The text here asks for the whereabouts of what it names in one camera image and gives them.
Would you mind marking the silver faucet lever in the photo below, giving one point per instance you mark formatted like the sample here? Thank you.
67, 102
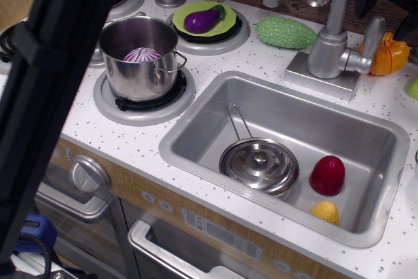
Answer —
361, 62

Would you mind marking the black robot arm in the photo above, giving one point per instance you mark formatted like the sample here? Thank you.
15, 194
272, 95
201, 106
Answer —
48, 95

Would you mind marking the orange toy pumpkin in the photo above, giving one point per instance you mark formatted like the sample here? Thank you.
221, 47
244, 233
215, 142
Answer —
390, 56

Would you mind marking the light green toy object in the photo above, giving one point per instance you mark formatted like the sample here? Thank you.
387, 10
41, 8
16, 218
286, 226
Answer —
413, 88

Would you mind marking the silver toy faucet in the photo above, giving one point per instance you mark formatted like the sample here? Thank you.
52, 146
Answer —
322, 69

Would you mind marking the green toy bitter melon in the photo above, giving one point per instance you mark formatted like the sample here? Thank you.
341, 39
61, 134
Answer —
284, 32

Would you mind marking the silver toy sink basin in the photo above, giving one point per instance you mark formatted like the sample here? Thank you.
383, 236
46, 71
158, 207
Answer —
373, 151

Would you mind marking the back right stove burner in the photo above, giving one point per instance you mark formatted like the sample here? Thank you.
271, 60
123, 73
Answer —
214, 46

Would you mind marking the stove burner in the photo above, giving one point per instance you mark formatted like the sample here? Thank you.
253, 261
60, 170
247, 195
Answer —
125, 113
214, 46
123, 8

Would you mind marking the red toy egg shape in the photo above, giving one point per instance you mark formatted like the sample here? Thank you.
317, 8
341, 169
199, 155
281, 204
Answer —
328, 176

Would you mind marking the purple toy eggplant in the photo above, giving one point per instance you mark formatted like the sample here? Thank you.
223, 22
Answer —
203, 21

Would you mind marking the steel saucepan with lid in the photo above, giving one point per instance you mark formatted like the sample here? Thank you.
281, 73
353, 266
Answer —
259, 163

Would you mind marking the green plate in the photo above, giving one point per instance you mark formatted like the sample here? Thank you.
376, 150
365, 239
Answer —
222, 27

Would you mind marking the yellow toy corn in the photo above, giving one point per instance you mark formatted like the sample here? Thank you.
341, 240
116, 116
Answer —
327, 211

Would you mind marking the purple white toy onion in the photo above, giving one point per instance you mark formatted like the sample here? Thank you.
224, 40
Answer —
142, 54

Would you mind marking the back left stove burner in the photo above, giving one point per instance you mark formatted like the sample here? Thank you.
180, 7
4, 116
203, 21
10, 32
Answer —
123, 8

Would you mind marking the front right stove burner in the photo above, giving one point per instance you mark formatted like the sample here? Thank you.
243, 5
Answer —
125, 113

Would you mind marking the steel stock pot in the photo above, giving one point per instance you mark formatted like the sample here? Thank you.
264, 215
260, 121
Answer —
140, 81

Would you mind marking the grey stove knob middle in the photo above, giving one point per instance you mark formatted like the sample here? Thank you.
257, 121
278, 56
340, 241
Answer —
97, 59

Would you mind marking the silver oven dial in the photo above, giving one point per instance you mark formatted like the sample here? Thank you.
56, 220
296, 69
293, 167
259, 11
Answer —
87, 175

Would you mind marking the blue clamp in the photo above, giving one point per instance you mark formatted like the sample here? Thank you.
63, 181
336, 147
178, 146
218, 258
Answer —
41, 230

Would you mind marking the silver dishwasher door handle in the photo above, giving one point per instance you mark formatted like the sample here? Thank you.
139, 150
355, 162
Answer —
160, 256

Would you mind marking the silver oven door handle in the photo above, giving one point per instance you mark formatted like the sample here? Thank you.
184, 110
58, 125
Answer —
93, 211

